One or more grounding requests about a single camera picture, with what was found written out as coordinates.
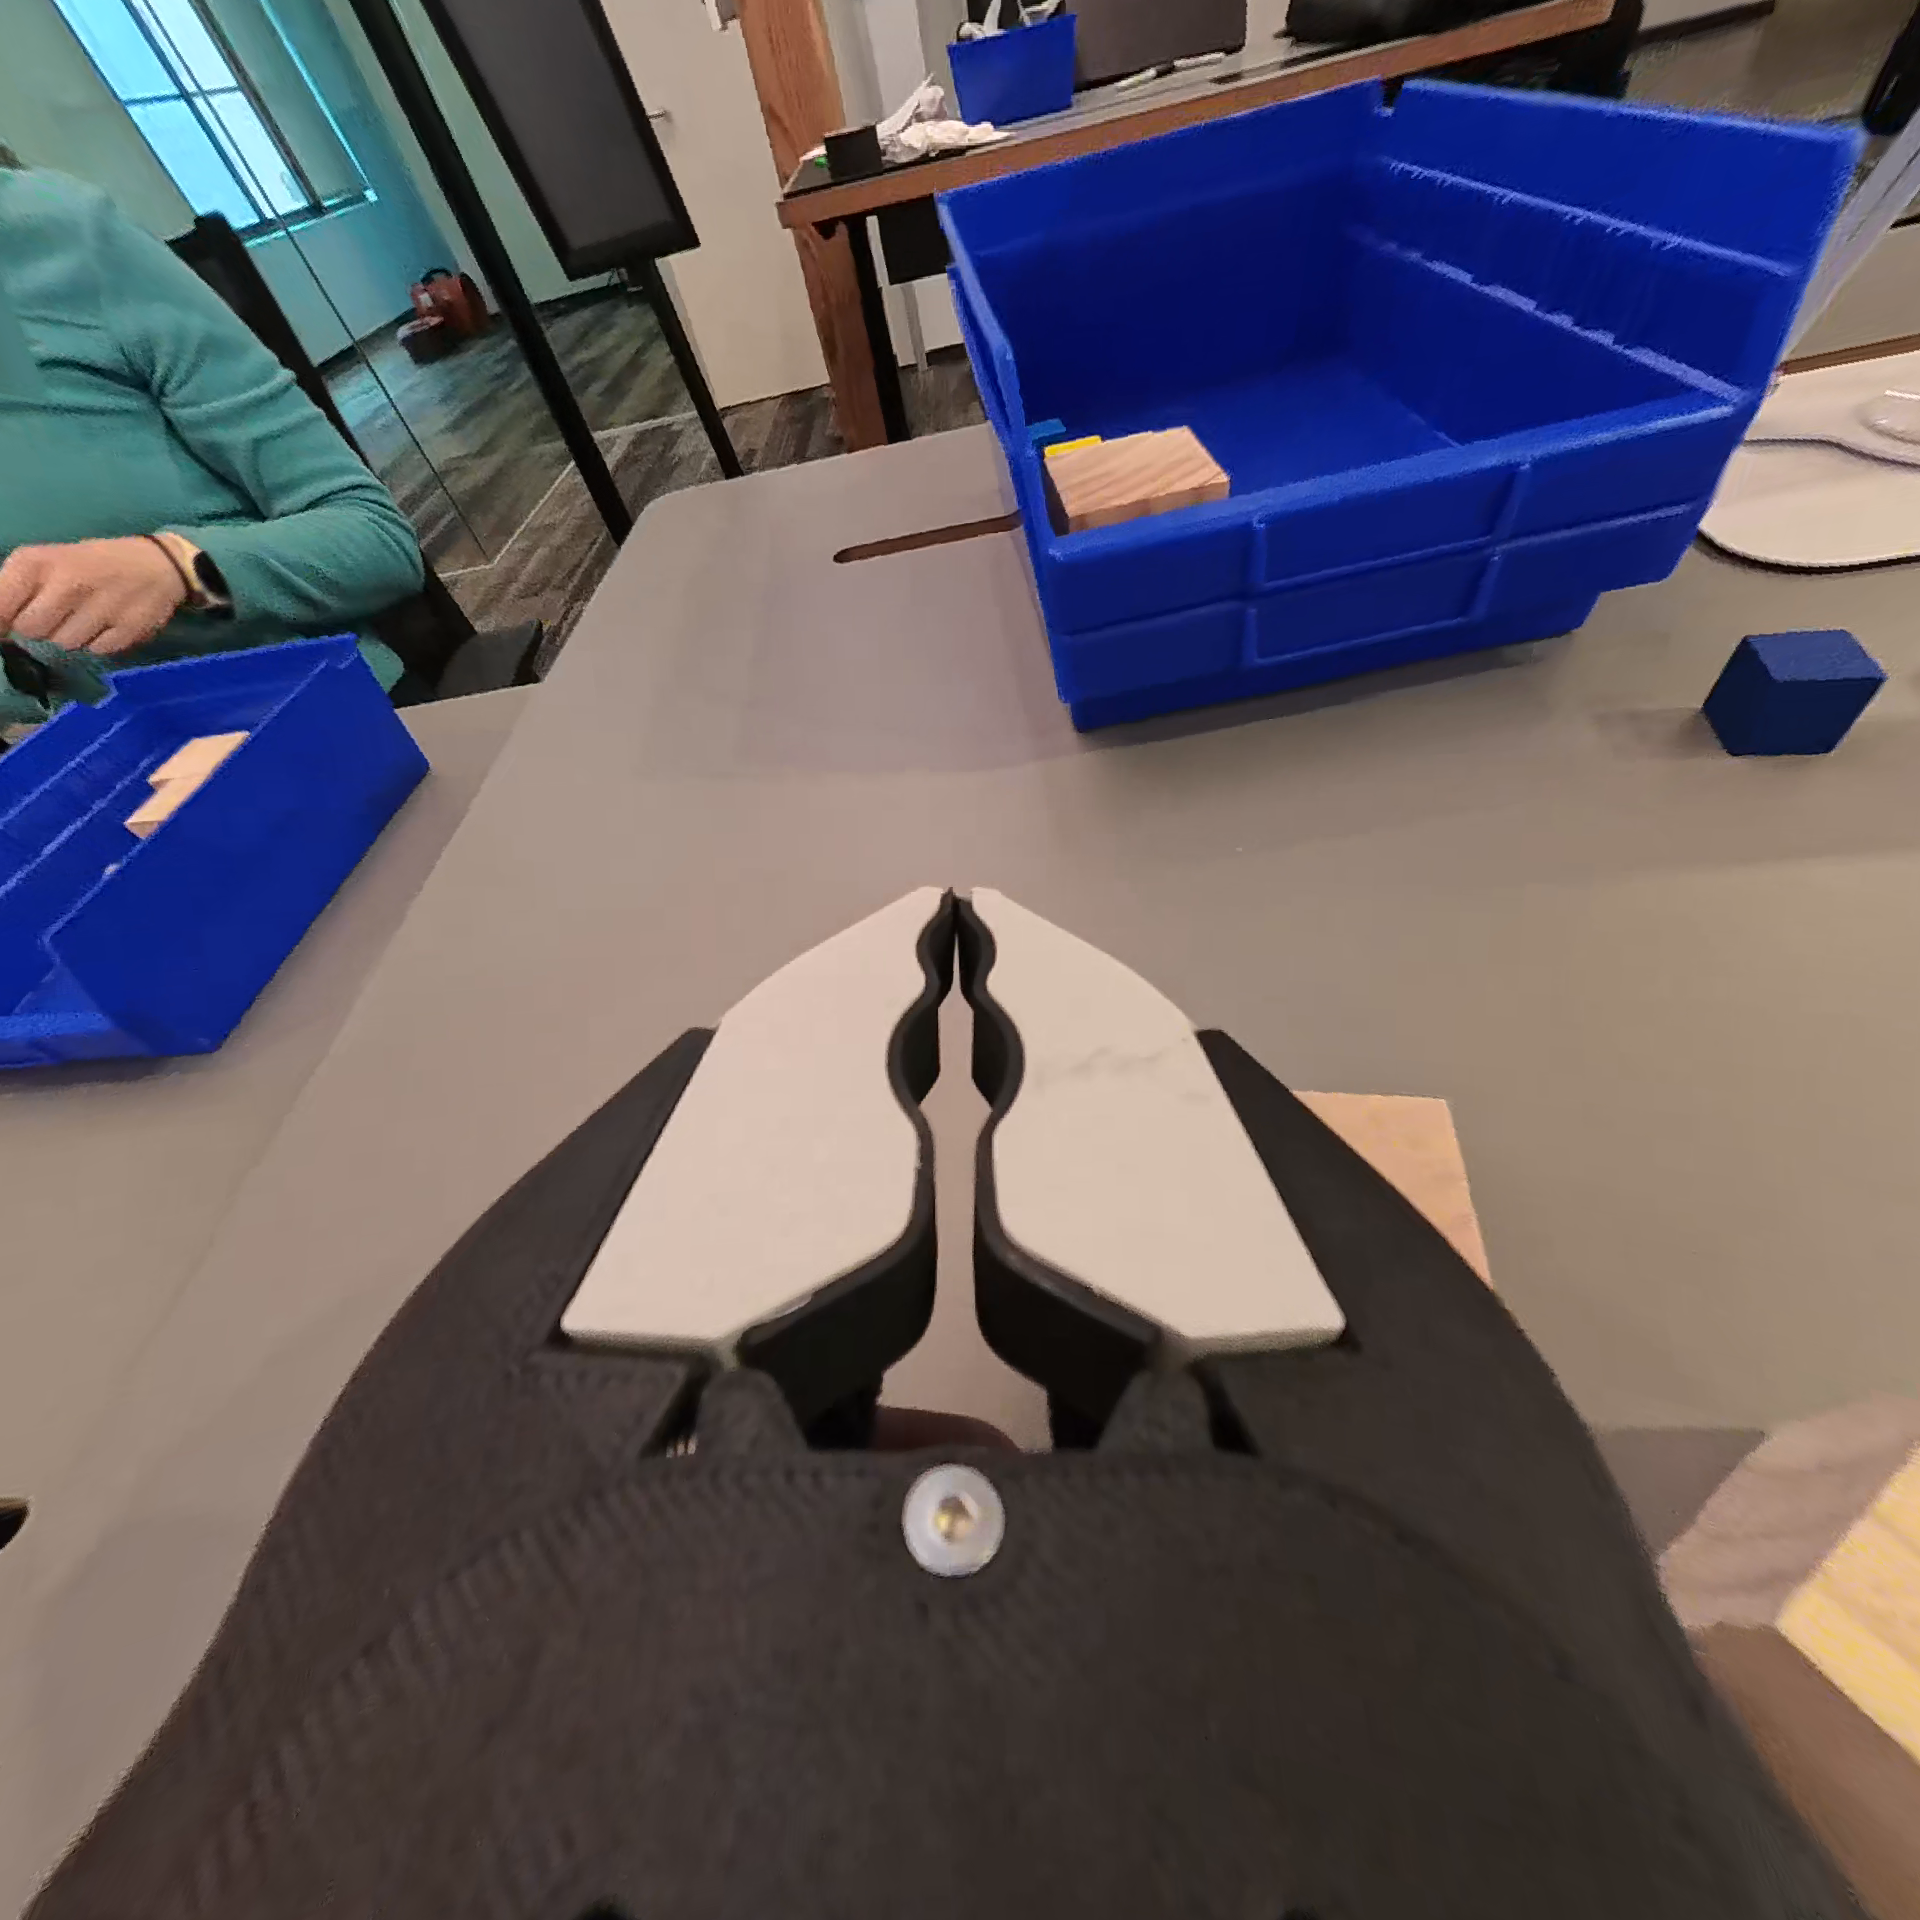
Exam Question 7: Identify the shallow blue plastic bin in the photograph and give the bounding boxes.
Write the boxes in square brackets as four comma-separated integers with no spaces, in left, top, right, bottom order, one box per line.
[0,635,432,1070]

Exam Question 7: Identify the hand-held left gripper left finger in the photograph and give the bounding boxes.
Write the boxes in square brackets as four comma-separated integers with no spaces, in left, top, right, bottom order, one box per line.
[557,886,960,1450]

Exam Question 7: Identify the plain wooden blocks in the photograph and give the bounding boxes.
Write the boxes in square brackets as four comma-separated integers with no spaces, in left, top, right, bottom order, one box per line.
[123,730,253,837]

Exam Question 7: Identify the brown wooden desk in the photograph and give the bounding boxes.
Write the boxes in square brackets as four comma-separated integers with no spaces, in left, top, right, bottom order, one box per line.
[741,0,1637,454]

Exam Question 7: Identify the large plain wooden cube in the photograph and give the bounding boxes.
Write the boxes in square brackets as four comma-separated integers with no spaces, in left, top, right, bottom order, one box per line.
[1044,427,1233,537]
[1294,1092,1495,1289]
[1657,1395,1920,1920]

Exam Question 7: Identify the red brown bag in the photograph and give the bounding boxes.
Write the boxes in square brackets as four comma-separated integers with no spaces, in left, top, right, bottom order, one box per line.
[399,268,491,365]

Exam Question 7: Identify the bright window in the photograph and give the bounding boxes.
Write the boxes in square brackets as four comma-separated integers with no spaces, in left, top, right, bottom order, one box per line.
[50,0,370,243]

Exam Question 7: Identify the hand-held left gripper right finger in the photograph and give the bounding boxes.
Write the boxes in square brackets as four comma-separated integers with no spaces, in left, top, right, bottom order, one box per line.
[960,886,1348,1450]

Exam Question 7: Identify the crumpled white cloth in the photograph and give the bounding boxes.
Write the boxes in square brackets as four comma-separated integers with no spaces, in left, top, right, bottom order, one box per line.
[876,82,1016,162]

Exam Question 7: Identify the small blue desk bin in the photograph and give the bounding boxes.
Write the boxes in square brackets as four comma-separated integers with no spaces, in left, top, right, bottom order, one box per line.
[948,13,1083,129]

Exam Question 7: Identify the black office chair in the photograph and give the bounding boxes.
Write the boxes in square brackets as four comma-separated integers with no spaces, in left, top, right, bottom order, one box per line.
[166,209,545,709]

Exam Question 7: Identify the black display on stand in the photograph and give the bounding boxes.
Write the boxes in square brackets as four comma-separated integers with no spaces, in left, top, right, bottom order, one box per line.
[418,0,747,544]

